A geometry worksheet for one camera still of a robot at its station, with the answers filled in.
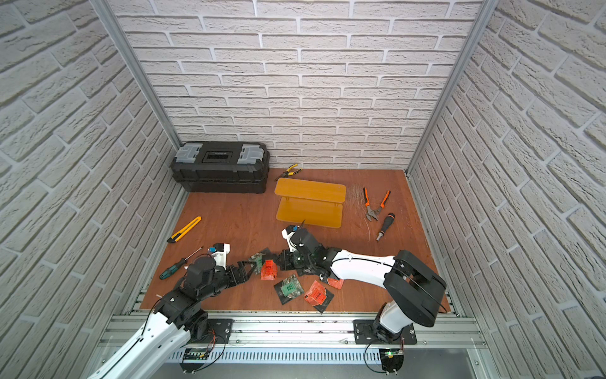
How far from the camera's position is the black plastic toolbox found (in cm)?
100

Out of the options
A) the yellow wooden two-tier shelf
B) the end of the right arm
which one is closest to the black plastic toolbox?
the yellow wooden two-tier shelf

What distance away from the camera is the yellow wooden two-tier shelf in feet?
3.06
